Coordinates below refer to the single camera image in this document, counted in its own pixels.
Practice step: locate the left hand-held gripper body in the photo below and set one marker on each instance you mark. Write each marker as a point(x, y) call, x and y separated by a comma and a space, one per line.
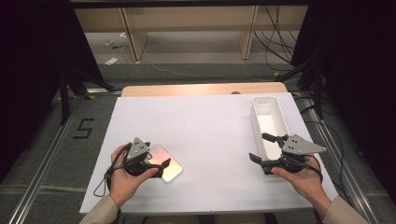
point(137, 151)

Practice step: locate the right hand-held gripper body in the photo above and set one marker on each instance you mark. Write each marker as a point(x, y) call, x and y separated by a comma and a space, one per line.
point(299, 146)

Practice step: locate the iridescent phone case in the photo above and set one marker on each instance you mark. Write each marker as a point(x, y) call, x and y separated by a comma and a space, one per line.
point(172, 170)

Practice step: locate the white plastic bin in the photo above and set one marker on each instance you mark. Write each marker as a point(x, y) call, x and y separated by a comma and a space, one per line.
point(271, 118)

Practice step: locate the person's left hand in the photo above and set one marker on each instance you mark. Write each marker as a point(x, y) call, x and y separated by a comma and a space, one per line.
point(124, 185)

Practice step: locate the person's right hand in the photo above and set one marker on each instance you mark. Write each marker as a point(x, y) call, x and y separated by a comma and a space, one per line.
point(308, 183)

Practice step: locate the black metal stand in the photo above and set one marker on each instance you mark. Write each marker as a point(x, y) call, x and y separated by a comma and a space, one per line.
point(64, 99)
point(317, 93)

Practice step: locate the light wooden table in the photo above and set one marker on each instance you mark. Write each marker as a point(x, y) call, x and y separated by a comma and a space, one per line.
point(186, 89)

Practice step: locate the white paper scrap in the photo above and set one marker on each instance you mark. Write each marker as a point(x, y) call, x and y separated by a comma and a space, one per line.
point(111, 61)

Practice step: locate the black curtain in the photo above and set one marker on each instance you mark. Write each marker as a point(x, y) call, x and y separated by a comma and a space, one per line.
point(361, 77)
point(31, 77)

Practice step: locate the small floor debris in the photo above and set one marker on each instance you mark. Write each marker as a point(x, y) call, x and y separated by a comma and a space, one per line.
point(110, 42)

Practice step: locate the light wooden desk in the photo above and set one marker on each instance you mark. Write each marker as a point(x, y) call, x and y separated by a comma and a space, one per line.
point(193, 18)

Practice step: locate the aluminium floor rail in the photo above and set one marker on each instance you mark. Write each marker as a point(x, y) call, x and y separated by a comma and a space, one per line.
point(40, 174)
point(345, 174)

